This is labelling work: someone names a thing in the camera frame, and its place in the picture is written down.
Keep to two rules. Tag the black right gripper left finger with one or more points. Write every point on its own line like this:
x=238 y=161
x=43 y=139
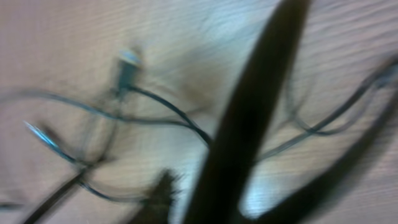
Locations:
x=156 y=207

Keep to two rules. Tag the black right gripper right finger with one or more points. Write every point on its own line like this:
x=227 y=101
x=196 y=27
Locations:
x=229 y=162

